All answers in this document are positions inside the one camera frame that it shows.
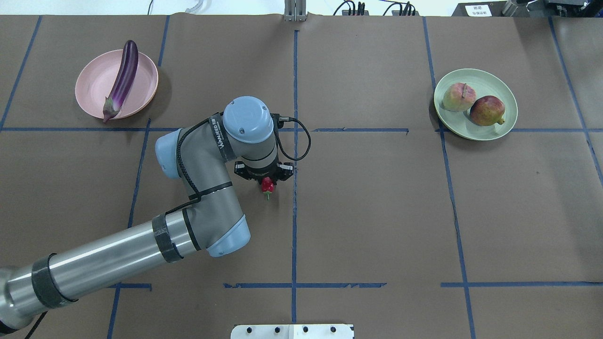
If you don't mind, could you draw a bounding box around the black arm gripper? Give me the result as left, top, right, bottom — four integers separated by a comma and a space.
233, 161, 294, 185

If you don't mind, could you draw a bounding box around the red chili pepper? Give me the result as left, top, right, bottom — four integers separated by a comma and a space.
261, 177, 274, 201

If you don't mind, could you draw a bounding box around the purple eggplant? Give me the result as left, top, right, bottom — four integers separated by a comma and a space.
103, 40, 139, 123

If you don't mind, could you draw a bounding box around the pink green peach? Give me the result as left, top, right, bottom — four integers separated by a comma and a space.
442, 83, 477, 112

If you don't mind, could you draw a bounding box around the red pomegranate fruit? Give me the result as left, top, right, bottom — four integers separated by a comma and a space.
469, 95, 505, 127

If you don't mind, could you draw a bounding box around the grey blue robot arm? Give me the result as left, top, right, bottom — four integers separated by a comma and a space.
1, 96, 297, 336

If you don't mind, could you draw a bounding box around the light green plate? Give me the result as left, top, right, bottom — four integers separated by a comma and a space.
433, 68, 518, 141

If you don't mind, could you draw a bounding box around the pink plate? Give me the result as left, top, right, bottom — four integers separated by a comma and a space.
74, 49, 159, 120

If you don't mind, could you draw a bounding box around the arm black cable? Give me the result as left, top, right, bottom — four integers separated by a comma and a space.
165, 113, 312, 216

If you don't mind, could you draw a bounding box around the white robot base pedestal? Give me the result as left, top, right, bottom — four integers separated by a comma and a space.
230, 323, 356, 339

